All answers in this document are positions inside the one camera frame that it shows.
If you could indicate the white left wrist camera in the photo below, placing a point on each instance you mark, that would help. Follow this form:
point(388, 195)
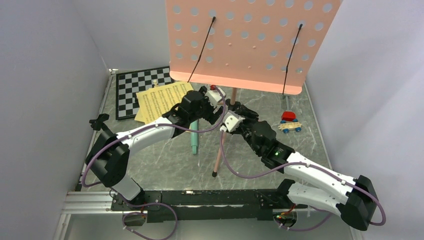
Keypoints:
point(216, 96)

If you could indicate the red wooden toy car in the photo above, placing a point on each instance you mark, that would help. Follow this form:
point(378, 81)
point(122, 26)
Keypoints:
point(289, 122)

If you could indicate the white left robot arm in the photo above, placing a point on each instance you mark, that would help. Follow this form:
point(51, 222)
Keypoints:
point(109, 156)

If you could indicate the yellow sheet music top page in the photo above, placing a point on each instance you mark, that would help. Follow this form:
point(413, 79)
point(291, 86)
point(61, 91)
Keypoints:
point(166, 96)

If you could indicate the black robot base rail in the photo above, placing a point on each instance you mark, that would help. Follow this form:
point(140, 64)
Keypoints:
point(191, 205)

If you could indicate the mint green toy recorder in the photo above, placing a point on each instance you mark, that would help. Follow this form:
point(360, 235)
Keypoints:
point(194, 137)

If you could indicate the black clamp knob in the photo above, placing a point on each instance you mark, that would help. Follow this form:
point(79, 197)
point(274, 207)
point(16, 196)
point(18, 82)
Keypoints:
point(99, 125)

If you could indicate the black white chessboard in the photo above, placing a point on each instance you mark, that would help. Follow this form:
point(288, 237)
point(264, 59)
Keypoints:
point(130, 83)

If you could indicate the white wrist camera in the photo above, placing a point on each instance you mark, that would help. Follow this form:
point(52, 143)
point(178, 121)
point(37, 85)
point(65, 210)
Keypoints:
point(231, 122)
point(216, 96)

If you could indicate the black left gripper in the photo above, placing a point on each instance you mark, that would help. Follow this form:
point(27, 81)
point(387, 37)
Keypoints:
point(211, 117)

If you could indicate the pink perforated music stand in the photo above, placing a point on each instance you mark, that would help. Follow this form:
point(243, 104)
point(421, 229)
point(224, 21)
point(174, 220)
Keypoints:
point(263, 45)

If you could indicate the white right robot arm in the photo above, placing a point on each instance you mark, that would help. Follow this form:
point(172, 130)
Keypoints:
point(353, 199)

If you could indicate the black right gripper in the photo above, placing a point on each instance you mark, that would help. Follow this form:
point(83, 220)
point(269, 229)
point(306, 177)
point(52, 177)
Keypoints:
point(252, 116)

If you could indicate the yellow sheet music bottom page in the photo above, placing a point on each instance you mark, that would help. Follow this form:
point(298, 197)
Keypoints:
point(146, 112)

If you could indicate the grey metal bracket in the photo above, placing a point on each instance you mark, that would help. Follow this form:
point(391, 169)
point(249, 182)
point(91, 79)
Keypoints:
point(287, 103)

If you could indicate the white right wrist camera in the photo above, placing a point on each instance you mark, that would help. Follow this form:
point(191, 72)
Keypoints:
point(231, 122)

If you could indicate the yellow sheet music page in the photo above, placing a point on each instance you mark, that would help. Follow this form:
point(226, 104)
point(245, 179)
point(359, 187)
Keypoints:
point(146, 112)
point(166, 96)

